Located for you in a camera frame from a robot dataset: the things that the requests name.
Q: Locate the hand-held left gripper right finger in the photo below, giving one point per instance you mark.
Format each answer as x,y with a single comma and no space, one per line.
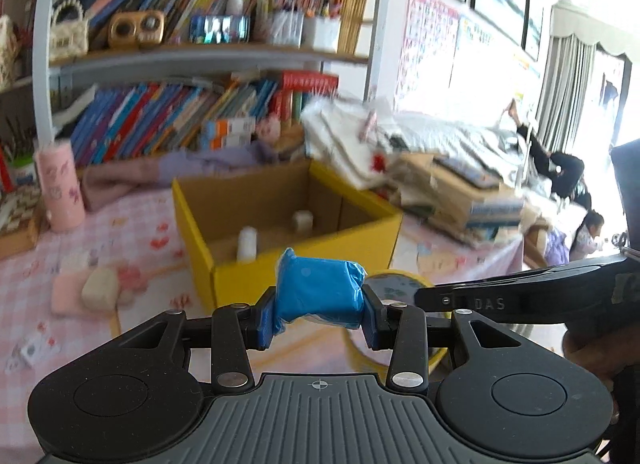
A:
372,329

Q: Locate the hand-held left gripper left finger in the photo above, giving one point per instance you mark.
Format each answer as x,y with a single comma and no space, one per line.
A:
266,329

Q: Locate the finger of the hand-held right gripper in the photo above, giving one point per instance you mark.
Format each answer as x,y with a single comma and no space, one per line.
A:
525,299

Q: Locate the yellow cardboard box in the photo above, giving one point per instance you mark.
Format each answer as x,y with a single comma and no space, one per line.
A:
235,289

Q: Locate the yellow tape roll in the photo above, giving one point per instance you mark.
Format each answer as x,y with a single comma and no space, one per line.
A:
395,273

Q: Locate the blue plastic packet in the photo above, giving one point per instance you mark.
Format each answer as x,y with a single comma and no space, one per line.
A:
320,294

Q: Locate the white spray bottle blue label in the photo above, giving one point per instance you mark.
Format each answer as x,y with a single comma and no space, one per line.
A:
247,244

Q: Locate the pale pink foam block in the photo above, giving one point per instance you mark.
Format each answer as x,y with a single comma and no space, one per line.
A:
302,222

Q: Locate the pink sponge block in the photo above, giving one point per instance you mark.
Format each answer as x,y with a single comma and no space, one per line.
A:
67,296

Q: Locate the pink checked cloth desktop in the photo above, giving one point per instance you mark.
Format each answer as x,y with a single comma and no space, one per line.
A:
155,249

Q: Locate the person's right hand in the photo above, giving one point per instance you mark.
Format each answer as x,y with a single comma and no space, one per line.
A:
590,354

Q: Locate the grey curtain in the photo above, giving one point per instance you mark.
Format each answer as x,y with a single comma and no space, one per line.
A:
570,89

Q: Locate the stack of books and cardboard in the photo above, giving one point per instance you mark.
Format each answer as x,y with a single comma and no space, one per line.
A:
450,204

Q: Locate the dark blue book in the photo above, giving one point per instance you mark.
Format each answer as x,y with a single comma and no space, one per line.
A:
470,171

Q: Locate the white canvas bag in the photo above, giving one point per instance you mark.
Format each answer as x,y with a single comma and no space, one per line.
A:
340,144

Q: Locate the orange white small box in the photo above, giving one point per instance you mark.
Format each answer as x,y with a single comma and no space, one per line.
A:
230,141
230,127

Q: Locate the lavender pink cloth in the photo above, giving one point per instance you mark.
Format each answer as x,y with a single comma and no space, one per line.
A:
150,174

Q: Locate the pink plush doll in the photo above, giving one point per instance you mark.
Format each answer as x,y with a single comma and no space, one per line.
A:
267,131

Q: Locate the small white printed box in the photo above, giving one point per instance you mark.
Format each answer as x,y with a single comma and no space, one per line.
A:
35,350

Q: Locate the pink printed cylinder container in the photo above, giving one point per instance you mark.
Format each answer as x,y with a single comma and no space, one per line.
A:
60,189

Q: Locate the thick red book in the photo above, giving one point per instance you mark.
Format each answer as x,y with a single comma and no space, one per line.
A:
310,81

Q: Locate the wooden chessboard box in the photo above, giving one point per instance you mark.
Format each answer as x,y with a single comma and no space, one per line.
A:
17,224

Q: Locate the white green pen cup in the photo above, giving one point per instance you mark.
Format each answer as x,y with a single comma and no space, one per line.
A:
22,174

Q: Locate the white wooden bookshelf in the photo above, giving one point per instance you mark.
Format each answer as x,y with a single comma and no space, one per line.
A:
150,61

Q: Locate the white storage box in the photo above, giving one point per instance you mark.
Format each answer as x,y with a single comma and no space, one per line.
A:
322,34

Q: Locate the white pen holder box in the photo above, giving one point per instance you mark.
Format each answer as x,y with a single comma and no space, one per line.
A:
287,29

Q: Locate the smartphone with lit screen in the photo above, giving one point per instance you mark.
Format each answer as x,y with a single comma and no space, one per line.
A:
220,29

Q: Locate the white plastic bottle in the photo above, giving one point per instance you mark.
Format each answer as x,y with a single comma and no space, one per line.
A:
235,1

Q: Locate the white quilted handbag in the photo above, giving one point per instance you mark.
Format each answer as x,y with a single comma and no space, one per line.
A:
67,39

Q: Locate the white wall chart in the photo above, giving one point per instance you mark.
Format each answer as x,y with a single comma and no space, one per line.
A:
480,59

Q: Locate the pink wall poster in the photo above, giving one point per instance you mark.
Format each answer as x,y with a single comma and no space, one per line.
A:
430,54

